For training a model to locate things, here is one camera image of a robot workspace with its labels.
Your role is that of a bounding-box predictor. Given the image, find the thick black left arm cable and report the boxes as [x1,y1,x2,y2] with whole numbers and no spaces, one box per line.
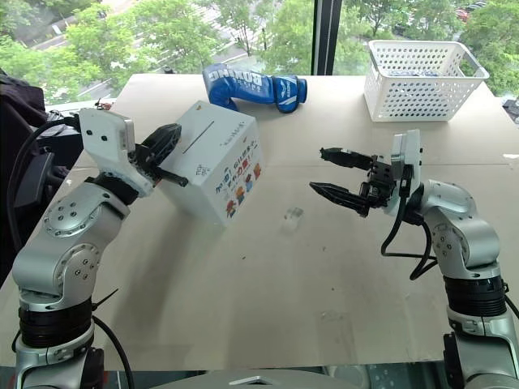
[6,117,82,250]

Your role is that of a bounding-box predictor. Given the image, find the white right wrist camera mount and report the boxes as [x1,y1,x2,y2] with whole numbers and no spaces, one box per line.
[383,129,423,216]

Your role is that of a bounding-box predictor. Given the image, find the dark window frame post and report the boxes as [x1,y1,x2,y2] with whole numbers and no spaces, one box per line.
[311,0,345,76]

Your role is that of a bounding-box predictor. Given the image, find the blue boxing glove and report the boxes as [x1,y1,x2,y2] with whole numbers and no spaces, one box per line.
[201,63,308,113]

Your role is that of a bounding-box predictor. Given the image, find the small clear plastic piece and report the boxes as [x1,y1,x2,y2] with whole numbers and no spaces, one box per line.
[282,207,305,234]

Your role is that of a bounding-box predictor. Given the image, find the thin black cable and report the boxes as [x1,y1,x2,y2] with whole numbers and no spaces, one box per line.
[91,315,135,389]

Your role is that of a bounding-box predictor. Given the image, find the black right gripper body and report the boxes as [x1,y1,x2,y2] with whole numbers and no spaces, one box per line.
[358,156,401,208]

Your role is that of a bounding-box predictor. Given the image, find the dark object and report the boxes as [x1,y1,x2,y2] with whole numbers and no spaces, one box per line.
[501,96,519,126]

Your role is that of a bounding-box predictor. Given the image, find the white cardboard box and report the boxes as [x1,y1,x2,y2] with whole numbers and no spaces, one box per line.
[156,100,267,227]

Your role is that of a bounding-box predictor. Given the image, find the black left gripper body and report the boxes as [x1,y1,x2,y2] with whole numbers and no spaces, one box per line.
[128,143,163,182]

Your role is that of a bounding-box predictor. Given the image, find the black cloth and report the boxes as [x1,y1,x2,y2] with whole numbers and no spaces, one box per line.
[0,66,49,284]

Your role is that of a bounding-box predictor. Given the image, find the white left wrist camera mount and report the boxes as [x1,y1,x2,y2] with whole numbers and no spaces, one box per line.
[78,108,159,199]

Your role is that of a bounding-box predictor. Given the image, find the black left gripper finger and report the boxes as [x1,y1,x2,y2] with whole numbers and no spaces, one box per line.
[156,168,190,188]
[141,124,182,163]

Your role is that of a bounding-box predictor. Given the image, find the black flat device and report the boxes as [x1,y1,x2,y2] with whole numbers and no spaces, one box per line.
[14,152,56,210]

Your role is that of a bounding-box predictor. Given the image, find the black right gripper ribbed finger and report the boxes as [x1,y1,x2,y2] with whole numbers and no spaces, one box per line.
[309,182,370,218]

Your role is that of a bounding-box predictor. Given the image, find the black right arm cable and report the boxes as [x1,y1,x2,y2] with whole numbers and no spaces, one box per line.
[380,177,441,281]

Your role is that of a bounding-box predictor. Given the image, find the blue white packet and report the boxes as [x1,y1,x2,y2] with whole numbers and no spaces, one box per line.
[380,68,441,78]

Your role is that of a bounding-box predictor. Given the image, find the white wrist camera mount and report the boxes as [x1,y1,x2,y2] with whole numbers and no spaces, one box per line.
[383,129,423,216]
[78,108,159,199]

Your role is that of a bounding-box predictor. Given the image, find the white perforated plastic basket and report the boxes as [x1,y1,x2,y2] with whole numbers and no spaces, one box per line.
[363,39,491,122]

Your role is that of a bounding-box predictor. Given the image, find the black right gripper taped finger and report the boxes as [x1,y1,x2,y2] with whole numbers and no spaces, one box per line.
[319,147,374,170]

